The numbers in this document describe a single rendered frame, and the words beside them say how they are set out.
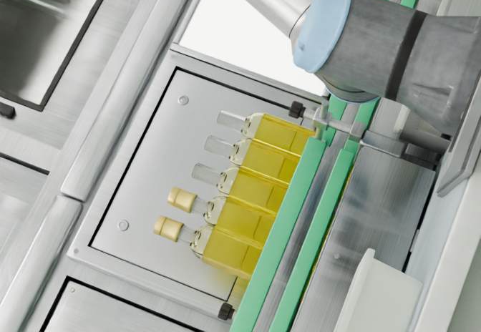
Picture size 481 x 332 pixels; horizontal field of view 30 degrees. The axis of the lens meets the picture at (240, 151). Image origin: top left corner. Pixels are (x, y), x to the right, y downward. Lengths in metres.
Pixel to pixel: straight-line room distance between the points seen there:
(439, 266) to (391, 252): 0.39
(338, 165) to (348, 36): 0.40
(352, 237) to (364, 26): 0.41
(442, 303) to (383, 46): 0.31
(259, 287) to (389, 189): 0.26
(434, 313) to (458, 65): 0.29
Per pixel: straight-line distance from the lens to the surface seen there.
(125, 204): 1.71
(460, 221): 1.01
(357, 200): 1.42
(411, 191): 1.44
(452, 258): 1.01
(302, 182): 1.44
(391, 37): 1.09
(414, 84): 1.09
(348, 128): 1.46
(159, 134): 1.76
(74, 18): 1.96
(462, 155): 0.99
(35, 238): 1.72
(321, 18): 1.10
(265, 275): 1.39
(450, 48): 1.08
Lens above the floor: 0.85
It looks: 8 degrees up
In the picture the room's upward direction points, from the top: 69 degrees counter-clockwise
